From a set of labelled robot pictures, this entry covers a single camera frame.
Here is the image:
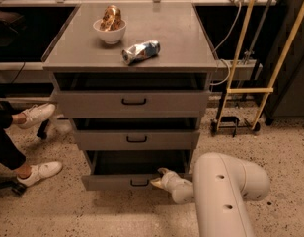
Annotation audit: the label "grey drawer cabinet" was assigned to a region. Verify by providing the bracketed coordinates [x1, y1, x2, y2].
[41, 2, 219, 176]

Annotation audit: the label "white ceramic bowl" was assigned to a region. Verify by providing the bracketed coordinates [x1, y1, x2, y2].
[93, 20, 126, 44]

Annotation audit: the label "crumpled brown chip bag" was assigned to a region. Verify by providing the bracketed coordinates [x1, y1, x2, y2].
[100, 5, 121, 31]

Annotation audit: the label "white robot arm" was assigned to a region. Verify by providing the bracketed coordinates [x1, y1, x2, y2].
[151, 153, 270, 237]

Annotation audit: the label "grey drawer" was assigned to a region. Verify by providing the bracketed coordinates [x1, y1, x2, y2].
[82, 150, 193, 191]
[55, 91, 209, 119]
[74, 130, 199, 151]

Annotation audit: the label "upper white sneaker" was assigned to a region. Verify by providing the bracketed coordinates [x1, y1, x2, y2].
[19, 103, 56, 129]

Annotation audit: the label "person's black trouser legs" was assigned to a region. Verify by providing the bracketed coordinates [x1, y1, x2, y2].
[0, 110, 26, 170]

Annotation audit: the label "lower white sneaker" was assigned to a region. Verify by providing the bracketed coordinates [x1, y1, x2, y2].
[17, 161, 63, 187]

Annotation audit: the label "yellow hand cart frame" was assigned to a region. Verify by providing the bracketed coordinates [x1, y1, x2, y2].
[210, 0, 304, 137]

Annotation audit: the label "white power cable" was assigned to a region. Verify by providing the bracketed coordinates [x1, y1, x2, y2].
[210, 0, 244, 87]

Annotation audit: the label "white sneaker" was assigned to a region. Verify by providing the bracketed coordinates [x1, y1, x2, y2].
[17, 161, 63, 187]
[19, 103, 56, 129]

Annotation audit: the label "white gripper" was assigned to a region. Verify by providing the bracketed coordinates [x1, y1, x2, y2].
[150, 168, 186, 193]

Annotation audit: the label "crushed silver blue can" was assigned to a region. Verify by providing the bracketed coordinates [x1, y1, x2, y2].
[121, 39, 161, 65]

